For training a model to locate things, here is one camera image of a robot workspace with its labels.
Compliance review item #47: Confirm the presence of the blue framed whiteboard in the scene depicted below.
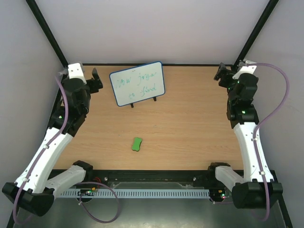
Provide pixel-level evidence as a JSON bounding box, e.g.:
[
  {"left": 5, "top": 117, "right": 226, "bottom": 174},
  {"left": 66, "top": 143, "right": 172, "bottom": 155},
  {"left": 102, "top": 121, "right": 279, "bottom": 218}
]
[{"left": 109, "top": 61, "right": 166, "bottom": 107}]

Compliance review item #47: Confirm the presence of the metal wire whiteboard stand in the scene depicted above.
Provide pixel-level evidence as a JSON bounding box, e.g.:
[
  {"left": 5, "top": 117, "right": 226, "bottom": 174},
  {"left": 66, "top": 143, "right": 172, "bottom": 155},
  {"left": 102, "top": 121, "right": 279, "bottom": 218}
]
[{"left": 130, "top": 97, "right": 157, "bottom": 108}]

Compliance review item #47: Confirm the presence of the green whiteboard eraser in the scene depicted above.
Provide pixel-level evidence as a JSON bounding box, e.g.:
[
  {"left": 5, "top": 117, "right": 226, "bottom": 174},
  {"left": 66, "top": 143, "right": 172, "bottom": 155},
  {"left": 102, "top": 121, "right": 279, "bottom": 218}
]
[{"left": 131, "top": 137, "right": 143, "bottom": 152}]

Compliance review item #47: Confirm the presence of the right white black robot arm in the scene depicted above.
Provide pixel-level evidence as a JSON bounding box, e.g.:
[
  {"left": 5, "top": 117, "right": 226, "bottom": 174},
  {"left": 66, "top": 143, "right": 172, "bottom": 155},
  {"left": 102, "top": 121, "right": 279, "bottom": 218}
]
[{"left": 207, "top": 61, "right": 283, "bottom": 209}]

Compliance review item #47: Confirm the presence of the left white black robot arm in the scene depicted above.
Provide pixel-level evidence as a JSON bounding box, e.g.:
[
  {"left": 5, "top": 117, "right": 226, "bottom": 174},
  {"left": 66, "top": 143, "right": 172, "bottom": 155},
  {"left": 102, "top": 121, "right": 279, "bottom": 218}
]
[{"left": 2, "top": 64, "right": 103, "bottom": 217}]

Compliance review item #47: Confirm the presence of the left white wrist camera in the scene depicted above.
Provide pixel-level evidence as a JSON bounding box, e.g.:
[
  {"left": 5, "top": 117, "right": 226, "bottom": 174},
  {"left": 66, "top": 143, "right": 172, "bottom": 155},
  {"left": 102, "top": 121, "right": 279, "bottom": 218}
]
[{"left": 59, "top": 63, "right": 87, "bottom": 85}]

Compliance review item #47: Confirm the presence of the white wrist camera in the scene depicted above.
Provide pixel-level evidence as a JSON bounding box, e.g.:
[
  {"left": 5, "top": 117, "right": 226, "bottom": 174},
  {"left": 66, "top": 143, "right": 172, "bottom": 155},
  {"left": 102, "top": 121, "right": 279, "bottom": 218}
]
[
  {"left": 232, "top": 59, "right": 257, "bottom": 79},
  {"left": 59, "top": 63, "right": 87, "bottom": 85}
]

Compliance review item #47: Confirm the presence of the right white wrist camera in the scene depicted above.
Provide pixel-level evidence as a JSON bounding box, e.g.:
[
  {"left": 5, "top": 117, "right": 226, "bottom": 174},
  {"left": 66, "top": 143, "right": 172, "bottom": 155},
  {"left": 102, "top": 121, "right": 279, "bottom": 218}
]
[{"left": 232, "top": 59, "right": 257, "bottom": 79}]

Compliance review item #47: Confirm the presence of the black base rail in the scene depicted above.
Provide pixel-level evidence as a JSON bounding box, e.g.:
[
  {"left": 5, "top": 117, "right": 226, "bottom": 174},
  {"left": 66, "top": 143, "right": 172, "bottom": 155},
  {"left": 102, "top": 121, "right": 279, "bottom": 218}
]
[{"left": 66, "top": 169, "right": 276, "bottom": 190}]

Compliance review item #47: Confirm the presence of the light blue slotted cable duct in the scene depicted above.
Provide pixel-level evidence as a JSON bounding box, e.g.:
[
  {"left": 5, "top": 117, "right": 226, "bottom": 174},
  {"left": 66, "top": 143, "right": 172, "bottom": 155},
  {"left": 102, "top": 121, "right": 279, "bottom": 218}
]
[{"left": 59, "top": 189, "right": 209, "bottom": 199}]

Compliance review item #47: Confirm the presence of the black metal frame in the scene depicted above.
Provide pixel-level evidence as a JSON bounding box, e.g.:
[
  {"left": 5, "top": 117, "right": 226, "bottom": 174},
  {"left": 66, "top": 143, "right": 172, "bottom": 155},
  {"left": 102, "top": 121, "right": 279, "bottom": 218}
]
[{"left": 12, "top": 0, "right": 292, "bottom": 228}]

